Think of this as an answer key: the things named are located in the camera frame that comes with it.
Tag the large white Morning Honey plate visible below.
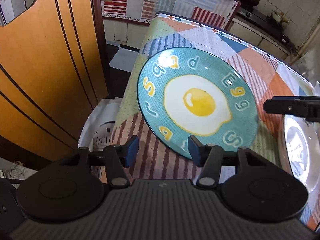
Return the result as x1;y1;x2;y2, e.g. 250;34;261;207
278;115;319;193

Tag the teal fried egg plate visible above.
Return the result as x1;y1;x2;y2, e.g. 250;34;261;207
137;48;258;158

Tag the patchwork table cloth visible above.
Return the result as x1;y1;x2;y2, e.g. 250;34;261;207
98;11;320;231

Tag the black gas stove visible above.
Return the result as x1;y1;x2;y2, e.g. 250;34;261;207
236;7;295;50

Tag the wooden chair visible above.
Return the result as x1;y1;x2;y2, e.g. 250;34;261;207
1;0;108;163

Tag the patchwork counter cloth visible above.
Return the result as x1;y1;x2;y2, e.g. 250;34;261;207
101;0;240;29

